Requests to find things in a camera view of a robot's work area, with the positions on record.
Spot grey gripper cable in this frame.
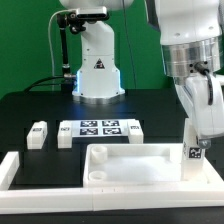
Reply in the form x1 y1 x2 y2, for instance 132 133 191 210
194 62 214 106

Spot black cables on table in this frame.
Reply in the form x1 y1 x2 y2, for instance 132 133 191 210
23 76 66 93

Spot silver camera on stand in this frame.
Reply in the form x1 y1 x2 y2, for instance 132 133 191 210
76 6 108 20

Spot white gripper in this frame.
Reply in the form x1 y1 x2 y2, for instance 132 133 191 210
175 75 224 149

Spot white L-shaped fixture frame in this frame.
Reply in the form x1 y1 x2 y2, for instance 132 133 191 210
0 152 224 214

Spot white camera cable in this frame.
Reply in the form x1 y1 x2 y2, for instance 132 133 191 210
48 9 73 78

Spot fiducial marker sheet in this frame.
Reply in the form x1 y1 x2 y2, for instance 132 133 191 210
72 119 128 137

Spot white desk top panel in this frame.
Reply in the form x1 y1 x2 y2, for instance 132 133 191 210
83 143 224 188

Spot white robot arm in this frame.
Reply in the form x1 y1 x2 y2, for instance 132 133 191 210
60 0 224 149

